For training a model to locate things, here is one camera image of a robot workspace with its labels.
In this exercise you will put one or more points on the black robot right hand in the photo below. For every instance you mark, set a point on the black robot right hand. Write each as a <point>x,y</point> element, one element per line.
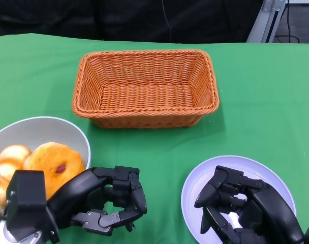
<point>269,211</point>

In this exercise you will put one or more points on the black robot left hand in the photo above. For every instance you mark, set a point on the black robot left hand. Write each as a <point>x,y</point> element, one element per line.
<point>78,188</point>

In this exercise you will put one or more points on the round orange bread bun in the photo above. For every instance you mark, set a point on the round orange bread bun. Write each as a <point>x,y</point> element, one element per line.
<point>55,157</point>

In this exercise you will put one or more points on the grey ceramic bowl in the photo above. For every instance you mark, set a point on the grey ceramic bowl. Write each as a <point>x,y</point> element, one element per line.
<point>42,132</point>

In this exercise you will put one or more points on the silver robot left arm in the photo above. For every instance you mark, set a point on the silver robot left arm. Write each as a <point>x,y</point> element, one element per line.
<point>9,237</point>

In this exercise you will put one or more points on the lavender plate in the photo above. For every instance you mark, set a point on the lavender plate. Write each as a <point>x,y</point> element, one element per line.
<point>195,203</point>

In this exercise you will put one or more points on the orange wicker basket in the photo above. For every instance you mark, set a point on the orange wicker basket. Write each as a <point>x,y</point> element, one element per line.
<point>144,101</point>

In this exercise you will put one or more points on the green tablecloth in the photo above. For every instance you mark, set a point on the green tablecloth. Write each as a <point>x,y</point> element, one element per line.
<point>258,101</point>

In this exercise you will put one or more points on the black backdrop curtain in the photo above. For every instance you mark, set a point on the black backdrop curtain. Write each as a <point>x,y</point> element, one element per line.
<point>68,15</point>

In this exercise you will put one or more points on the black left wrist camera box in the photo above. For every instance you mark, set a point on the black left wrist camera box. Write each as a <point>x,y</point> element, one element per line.
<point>27,193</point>

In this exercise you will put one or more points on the grey metal frame leg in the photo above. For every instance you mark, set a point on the grey metal frame leg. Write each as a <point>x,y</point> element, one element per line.
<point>263,23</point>

